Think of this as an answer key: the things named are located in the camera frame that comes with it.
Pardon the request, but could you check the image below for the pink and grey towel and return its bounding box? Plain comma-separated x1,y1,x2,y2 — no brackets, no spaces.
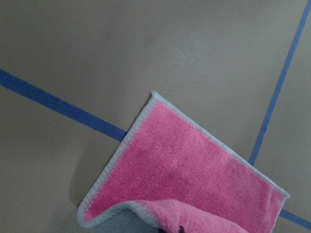
77,92,289,233

